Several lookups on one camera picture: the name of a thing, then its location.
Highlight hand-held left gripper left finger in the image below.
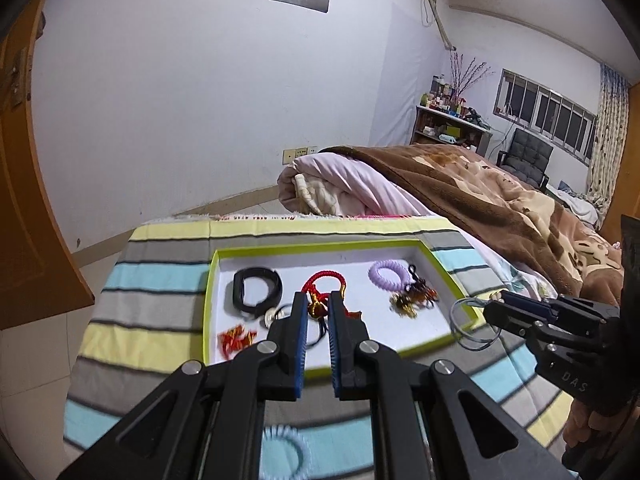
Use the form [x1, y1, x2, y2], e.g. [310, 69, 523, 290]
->
[55, 291, 307, 480]

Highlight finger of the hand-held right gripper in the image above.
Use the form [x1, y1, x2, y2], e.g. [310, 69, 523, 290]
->
[500, 291, 563, 322]
[482, 302, 546, 348]

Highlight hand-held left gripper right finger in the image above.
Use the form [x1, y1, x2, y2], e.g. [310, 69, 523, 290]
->
[327, 290, 576, 480]

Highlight black hair tie with bead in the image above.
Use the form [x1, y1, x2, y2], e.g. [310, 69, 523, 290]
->
[262, 302, 333, 348]

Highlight green shallow box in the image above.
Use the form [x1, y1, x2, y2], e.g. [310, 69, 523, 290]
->
[202, 237, 480, 380]

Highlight orange knot charm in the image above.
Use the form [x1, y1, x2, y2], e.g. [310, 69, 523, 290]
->
[216, 324, 260, 361]

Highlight red cord charm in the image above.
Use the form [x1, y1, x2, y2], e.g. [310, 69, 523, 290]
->
[299, 269, 363, 322]

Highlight black wristband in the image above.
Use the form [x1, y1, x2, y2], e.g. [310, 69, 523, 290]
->
[232, 267, 283, 320]

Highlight purple spiral hair tie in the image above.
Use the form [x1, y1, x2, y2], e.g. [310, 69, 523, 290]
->
[368, 259, 409, 292]

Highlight brown beaded charm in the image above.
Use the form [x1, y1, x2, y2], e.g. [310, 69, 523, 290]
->
[389, 264, 440, 320]

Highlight person's right hand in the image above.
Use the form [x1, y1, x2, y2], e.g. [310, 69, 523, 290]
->
[562, 400, 631, 466]

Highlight light crumpled cloth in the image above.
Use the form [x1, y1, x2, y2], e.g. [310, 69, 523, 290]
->
[550, 180, 601, 226]

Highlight brown patterned blanket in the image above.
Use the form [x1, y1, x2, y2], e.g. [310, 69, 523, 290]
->
[322, 145, 626, 311]

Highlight black chair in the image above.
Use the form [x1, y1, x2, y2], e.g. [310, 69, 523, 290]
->
[500, 127, 555, 188]

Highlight striped bed sheet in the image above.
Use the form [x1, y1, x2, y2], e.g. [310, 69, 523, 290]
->
[62, 212, 576, 480]

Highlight patterned curtain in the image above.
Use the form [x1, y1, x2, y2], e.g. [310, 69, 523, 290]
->
[585, 62, 631, 218]

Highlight barred window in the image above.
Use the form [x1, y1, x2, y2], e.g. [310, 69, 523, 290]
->
[492, 69, 598, 163]

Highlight wooden shelf desk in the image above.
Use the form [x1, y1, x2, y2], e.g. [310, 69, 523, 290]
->
[411, 105, 493, 156]

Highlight clutter of bottles on shelf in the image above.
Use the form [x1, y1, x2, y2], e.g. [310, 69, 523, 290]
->
[420, 75, 488, 121]

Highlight dried flower branches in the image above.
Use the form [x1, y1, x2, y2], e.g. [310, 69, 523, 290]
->
[450, 52, 488, 98]

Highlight wooden door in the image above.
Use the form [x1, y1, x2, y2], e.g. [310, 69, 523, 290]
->
[0, 0, 96, 331]

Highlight metal door hinge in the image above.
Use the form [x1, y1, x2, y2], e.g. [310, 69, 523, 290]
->
[7, 47, 28, 108]

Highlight blue spiral hair tie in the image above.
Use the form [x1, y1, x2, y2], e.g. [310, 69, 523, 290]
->
[261, 425, 307, 480]

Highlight wall socket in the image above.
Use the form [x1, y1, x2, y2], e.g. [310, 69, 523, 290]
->
[282, 146, 318, 166]

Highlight wrapped wall pipe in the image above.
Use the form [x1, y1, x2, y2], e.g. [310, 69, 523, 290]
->
[420, 0, 458, 53]

